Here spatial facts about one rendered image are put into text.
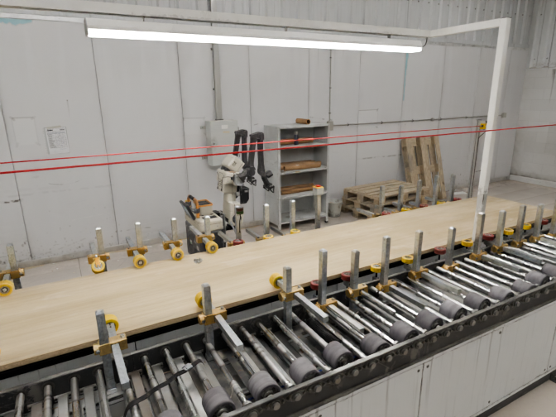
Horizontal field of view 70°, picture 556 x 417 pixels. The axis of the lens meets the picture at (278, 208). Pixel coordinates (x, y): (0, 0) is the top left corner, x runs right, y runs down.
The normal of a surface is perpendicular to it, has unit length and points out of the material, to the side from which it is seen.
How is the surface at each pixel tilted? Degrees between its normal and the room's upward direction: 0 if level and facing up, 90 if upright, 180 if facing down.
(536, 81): 90
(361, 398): 90
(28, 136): 90
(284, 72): 90
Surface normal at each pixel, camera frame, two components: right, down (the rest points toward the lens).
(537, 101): -0.88, 0.15
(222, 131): 0.48, 0.24
